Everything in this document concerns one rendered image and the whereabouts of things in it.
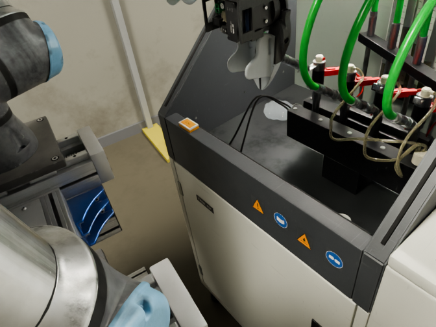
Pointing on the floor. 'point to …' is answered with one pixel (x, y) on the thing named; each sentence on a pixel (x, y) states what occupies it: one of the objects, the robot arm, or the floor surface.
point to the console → (401, 303)
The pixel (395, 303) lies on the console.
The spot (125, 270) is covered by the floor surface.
